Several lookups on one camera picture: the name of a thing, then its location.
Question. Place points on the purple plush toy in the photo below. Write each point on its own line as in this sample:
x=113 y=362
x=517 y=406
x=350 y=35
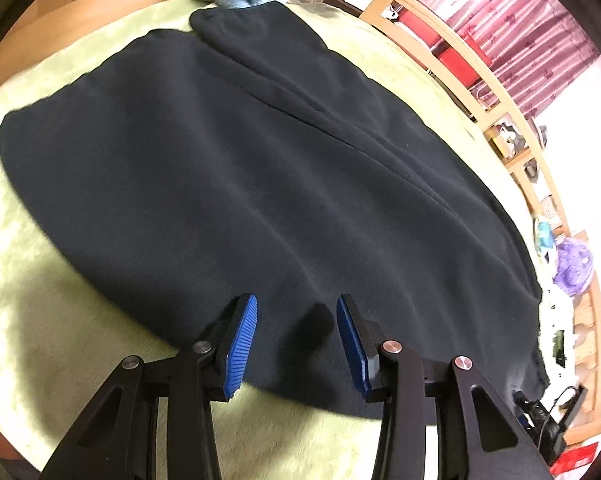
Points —
x=575 y=266

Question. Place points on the red box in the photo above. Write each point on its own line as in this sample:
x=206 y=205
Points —
x=574 y=462

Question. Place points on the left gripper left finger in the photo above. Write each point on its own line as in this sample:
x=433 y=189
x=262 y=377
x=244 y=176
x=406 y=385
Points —
x=114 y=437

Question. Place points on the green bed blanket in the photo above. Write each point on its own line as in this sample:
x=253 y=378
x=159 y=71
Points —
x=59 y=338

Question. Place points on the black pants with white stripes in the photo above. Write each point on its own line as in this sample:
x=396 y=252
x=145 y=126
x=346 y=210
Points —
x=246 y=156

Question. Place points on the wooden bed frame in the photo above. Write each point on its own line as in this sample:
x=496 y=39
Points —
x=50 y=24

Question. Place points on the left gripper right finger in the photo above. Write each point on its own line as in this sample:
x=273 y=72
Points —
x=478 y=437

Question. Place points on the red patterned curtain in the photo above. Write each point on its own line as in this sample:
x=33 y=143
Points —
x=535 y=48

